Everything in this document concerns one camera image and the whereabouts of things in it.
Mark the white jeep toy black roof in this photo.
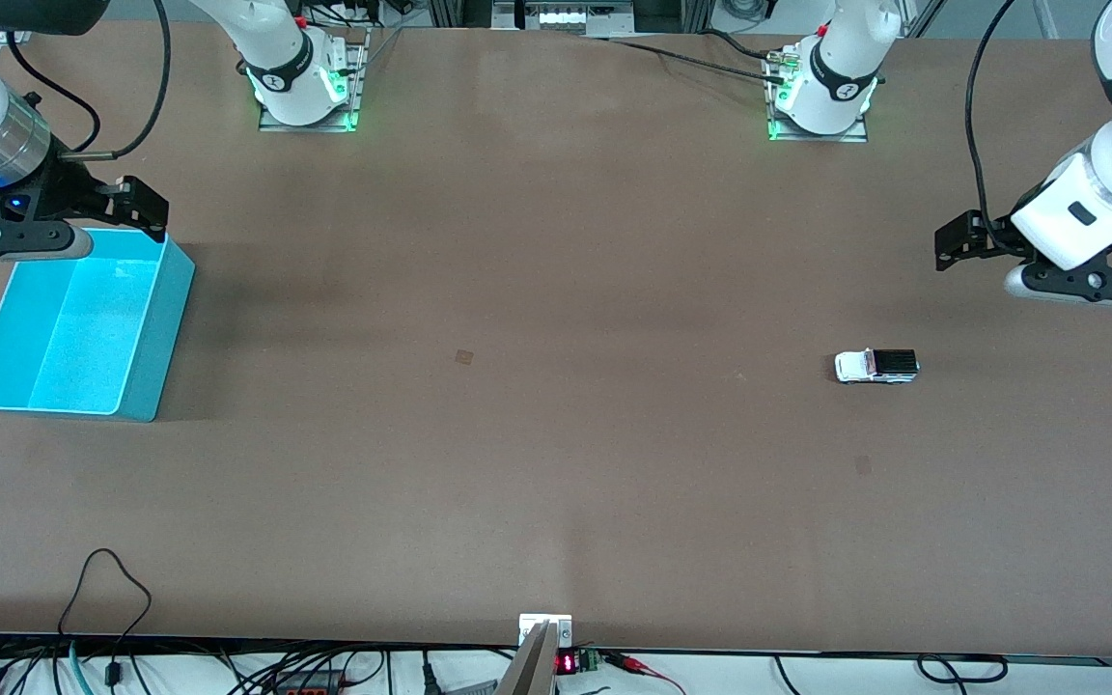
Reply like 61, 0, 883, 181
834, 347, 921, 385

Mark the teal plastic bin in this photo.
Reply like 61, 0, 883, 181
0, 229, 197, 423

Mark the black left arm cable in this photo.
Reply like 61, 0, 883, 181
964, 0, 1035, 254

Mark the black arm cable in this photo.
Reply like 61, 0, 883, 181
0, 0, 173, 160
964, 0, 1035, 254

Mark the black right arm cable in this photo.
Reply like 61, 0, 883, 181
0, 0, 173, 160

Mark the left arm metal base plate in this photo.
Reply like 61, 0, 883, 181
764, 48, 871, 144

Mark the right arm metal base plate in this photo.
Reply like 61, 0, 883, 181
259, 27, 369, 133

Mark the black cable across table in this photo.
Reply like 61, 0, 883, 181
570, 29, 793, 88

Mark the thin black looped cable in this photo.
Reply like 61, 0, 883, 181
58, 548, 153, 688

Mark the black coiled cable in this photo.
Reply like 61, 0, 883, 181
917, 653, 1010, 685

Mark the aluminium frame rack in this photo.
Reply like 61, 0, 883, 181
429, 0, 713, 36

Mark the tangled black cable bundle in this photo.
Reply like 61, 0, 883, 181
0, 637, 441, 695

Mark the red clip lead wire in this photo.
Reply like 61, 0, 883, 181
602, 653, 688, 695

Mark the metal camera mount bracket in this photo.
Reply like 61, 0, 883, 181
496, 614, 573, 695

